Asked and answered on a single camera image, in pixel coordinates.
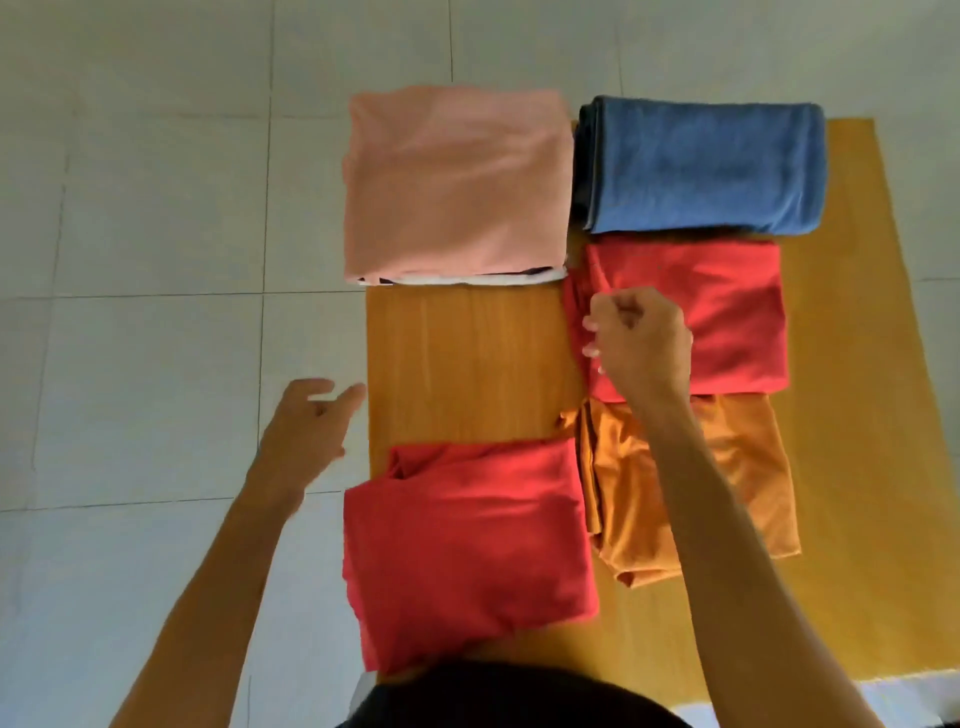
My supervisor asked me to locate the folded blue towel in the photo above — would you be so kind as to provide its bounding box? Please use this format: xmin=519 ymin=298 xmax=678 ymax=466
xmin=573 ymin=95 xmax=828 ymax=237

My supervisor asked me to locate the folded red cloth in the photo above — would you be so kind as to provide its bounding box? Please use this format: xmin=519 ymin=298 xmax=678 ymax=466
xmin=562 ymin=238 xmax=791 ymax=405
xmin=342 ymin=438 xmax=600 ymax=674

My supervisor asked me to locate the person's right hand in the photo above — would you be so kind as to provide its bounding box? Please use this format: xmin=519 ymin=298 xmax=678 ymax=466
xmin=582 ymin=286 xmax=695 ymax=412

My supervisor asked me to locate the white cloth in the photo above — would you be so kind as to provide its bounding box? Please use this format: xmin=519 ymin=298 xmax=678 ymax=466
xmin=825 ymin=669 xmax=960 ymax=728

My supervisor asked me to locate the folded pink cloth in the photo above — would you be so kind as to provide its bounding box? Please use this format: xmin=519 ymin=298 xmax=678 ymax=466
xmin=342 ymin=86 xmax=576 ymax=285

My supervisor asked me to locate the person's right forearm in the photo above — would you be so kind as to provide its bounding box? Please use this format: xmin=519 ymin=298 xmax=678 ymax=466
xmin=621 ymin=388 xmax=890 ymax=728

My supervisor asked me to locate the folded white garment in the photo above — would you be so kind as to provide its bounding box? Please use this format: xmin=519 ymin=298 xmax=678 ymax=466
xmin=355 ymin=265 xmax=569 ymax=288

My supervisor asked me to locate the person's left hand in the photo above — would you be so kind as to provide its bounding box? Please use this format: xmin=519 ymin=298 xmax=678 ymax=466
xmin=247 ymin=378 xmax=369 ymax=519

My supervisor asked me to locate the person's black clothing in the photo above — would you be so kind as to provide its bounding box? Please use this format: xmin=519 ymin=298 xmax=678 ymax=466
xmin=351 ymin=660 xmax=693 ymax=728

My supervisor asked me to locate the folded orange garment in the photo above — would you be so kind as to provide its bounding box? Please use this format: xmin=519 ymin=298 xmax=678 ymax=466
xmin=556 ymin=393 xmax=802 ymax=589

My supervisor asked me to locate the person's left forearm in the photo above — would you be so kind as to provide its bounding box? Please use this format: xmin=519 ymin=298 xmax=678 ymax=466
xmin=108 ymin=471 xmax=307 ymax=728

